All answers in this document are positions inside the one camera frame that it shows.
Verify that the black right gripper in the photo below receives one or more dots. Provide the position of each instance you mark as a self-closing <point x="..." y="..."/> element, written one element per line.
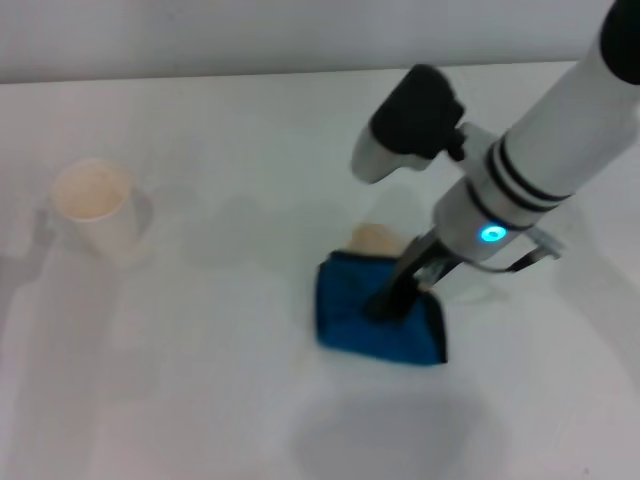
<point x="422" y="262"/>

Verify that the black and white wrist camera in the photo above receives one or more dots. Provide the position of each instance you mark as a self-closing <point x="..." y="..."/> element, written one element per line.
<point x="415" y="115"/>

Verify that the blue rag with black trim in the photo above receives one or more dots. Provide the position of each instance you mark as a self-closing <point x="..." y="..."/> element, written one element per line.
<point x="350" y="310"/>

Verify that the white paper cup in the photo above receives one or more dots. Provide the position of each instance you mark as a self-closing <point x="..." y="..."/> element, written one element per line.
<point x="100" y="210"/>

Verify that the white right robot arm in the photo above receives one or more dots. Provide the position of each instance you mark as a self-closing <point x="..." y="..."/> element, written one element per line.
<point x="550" y="140"/>

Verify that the brown liquid stain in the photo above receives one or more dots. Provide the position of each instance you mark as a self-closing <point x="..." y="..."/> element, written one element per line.
<point x="372" y="240"/>

